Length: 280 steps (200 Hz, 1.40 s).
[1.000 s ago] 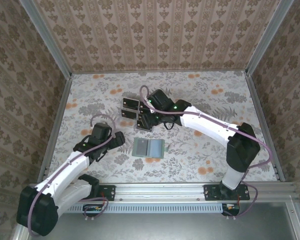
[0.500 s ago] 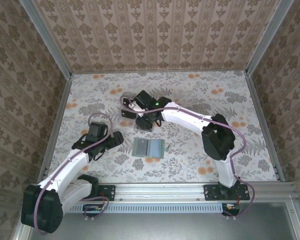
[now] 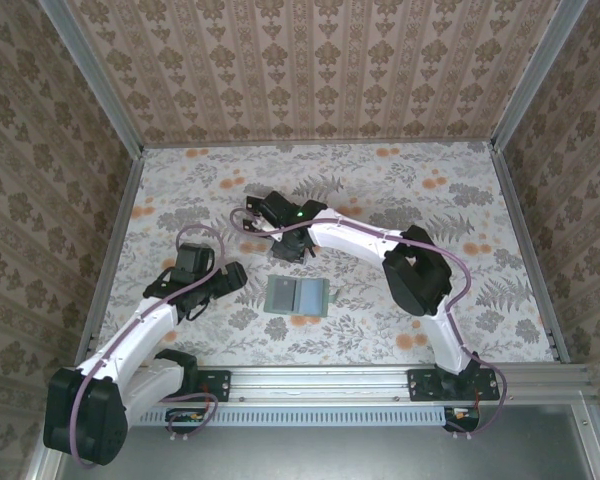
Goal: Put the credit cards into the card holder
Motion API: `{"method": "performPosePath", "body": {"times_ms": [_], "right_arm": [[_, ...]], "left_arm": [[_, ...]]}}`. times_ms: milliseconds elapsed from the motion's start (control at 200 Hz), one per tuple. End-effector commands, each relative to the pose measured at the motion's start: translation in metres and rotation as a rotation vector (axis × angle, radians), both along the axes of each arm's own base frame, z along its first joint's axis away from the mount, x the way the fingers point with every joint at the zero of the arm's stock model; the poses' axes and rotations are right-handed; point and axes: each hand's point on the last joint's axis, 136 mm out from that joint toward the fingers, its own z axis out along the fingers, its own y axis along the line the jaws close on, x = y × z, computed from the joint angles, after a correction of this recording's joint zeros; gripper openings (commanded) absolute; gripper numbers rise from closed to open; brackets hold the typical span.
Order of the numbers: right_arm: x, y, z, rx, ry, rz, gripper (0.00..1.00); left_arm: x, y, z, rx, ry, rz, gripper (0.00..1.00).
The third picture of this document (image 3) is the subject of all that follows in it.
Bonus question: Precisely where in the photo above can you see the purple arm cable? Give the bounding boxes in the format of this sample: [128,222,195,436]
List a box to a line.
[71,224,226,470]
[228,207,510,441]

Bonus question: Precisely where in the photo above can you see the green card holder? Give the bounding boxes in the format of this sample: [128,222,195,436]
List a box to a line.
[264,273,344,318]

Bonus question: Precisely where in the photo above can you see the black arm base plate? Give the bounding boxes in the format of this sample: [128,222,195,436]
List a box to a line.
[407,367,501,404]
[142,368,232,404]

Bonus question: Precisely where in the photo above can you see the aluminium front mounting rail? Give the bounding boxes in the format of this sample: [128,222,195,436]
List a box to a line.
[52,363,597,406]

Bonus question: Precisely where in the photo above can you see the grey slotted cable duct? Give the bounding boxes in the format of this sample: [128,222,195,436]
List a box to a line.
[129,407,449,427]

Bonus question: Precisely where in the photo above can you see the small black control board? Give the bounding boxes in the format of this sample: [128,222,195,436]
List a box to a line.
[443,405,482,432]
[165,407,206,432]

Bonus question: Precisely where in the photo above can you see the grey metal sheet panel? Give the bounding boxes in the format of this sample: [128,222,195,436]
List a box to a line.
[54,424,600,480]

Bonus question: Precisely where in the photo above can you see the aluminium table back rail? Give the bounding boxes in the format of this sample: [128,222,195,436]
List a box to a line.
[142,141,496,150]

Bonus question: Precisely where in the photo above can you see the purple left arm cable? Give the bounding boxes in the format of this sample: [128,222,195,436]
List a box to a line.
[71,224,226,470]

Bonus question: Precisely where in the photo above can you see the aluminium upright frame post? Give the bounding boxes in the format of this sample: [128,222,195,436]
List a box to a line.
[36,0,147,157]
[490,0,590,151]

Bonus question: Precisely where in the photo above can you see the aluminium table side rail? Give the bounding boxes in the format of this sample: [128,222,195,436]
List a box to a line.
[490,144,571,365]
[82,147,149,361]

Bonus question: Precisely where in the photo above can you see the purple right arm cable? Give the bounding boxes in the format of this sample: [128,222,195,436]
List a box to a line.
[228,207,510,441]

